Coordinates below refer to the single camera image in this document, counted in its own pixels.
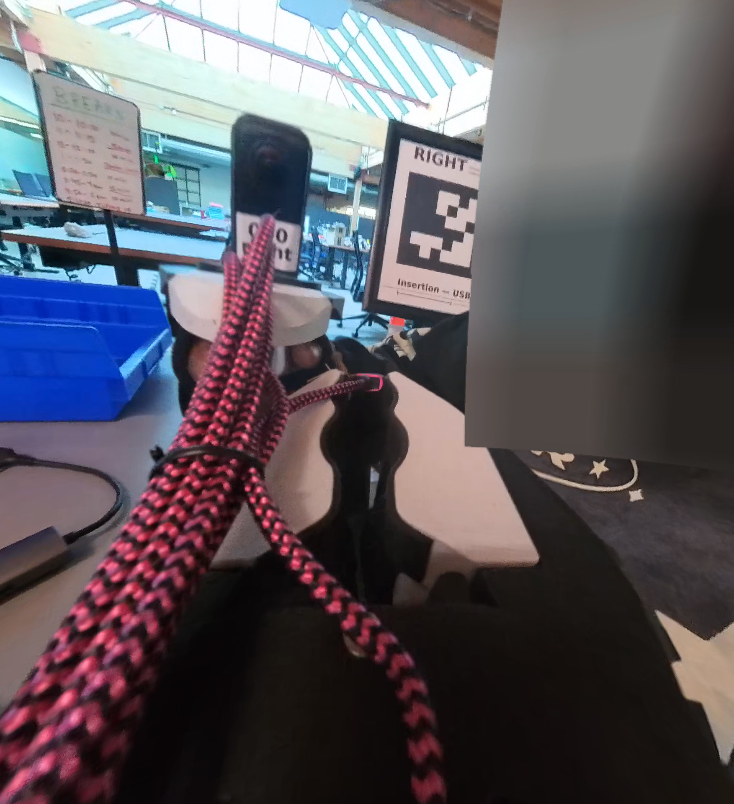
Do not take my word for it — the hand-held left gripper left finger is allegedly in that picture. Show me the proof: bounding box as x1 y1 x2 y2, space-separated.
213 374 374 572

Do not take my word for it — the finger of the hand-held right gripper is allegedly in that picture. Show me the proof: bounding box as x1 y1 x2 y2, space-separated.
167 275 229 343
271 289 334 350

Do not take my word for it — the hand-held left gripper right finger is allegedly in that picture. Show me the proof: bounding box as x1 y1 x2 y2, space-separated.
370 372 541 604

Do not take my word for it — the pink black braided usb cable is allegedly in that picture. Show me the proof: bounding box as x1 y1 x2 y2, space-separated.
0 214 449 804

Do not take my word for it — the grey usb hub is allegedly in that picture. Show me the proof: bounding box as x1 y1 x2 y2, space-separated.
0 526 71 619

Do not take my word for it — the person's right hand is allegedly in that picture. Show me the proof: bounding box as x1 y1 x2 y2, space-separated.
178 342 327 381

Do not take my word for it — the long work table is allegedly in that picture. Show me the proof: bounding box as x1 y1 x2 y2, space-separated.
1 221 229 286

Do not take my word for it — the blue plastic bin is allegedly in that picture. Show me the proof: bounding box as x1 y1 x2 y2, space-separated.
0 271 174 423

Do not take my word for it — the large whiteboard with writing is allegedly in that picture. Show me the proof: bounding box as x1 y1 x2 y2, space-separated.
31 70 148 216

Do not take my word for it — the black star printed shirt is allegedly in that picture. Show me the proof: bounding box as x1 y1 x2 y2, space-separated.
467 447 734 770

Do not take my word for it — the black cable tie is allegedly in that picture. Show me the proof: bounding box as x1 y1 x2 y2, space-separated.
149 445 266 481

